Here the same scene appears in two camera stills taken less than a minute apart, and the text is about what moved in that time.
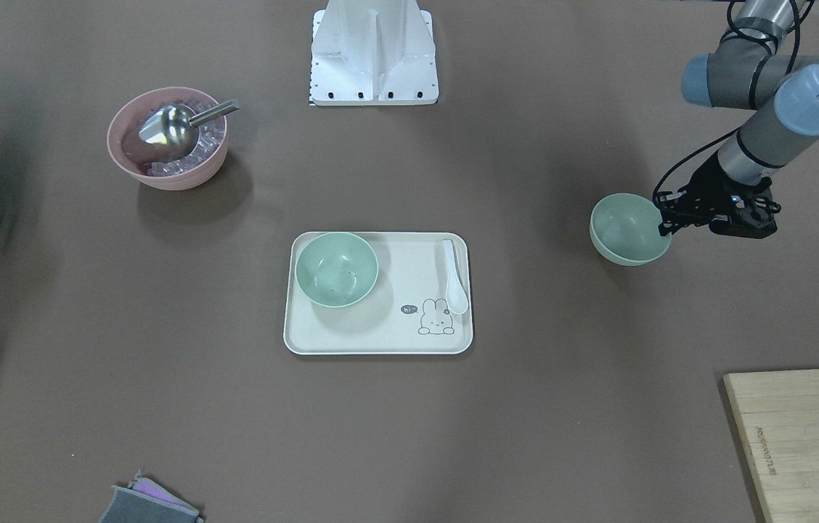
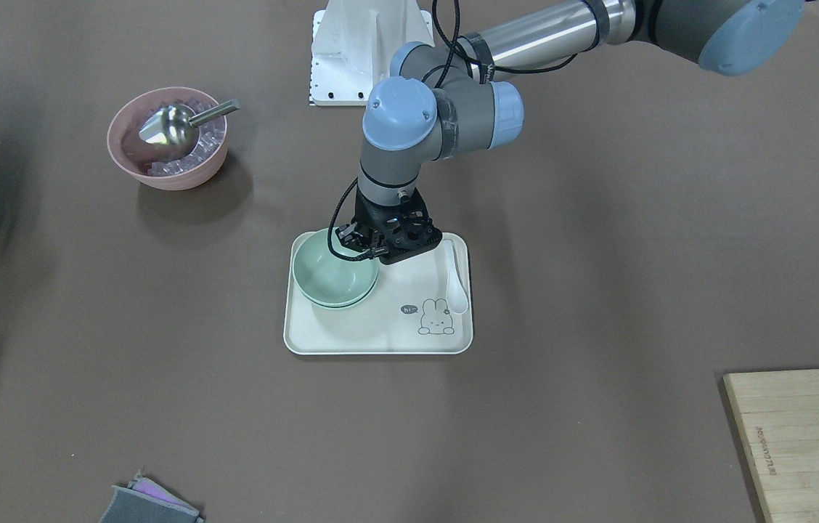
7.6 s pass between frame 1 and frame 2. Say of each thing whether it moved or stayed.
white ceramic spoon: stayed
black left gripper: moved
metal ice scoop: stayed
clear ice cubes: stayed
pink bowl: stayed
